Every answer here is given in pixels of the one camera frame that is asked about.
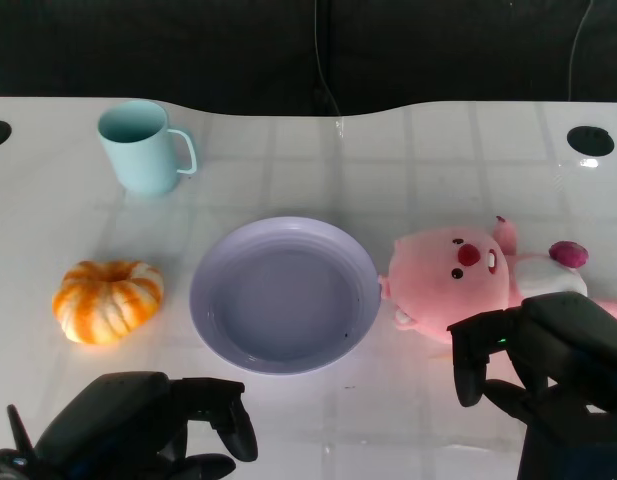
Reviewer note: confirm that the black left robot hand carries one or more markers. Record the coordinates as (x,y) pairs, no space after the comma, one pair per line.
(123,420)

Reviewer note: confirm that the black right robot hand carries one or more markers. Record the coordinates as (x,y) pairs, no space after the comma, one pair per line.
(568,345)

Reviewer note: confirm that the pink plush beaver doll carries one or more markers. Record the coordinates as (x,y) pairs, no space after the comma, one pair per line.
(438,270)

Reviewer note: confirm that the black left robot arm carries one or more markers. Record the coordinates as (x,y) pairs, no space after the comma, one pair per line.
(8,467)

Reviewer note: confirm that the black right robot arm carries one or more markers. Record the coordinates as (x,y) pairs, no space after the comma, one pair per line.
(573,450)

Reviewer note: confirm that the lavender round plate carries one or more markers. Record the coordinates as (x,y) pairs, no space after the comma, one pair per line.
(288,300)

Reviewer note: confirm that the orange white striped pumpkin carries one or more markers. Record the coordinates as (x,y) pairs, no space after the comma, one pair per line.
(103,305)

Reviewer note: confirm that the light blue plastic mug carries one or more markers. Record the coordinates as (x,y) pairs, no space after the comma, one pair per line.
(138,160)

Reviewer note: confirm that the black backdrop curtain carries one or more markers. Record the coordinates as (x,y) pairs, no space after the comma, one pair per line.
(188,45)

